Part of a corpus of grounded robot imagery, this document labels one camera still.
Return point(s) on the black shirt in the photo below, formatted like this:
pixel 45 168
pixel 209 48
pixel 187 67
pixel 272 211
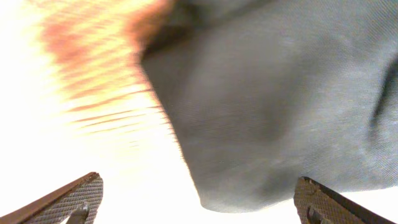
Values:
pixel 263 92

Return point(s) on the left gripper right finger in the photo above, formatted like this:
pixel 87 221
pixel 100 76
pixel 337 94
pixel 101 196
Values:
pixel 317 204

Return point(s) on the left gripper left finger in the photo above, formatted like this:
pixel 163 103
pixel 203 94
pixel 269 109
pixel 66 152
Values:
pixel 76 202

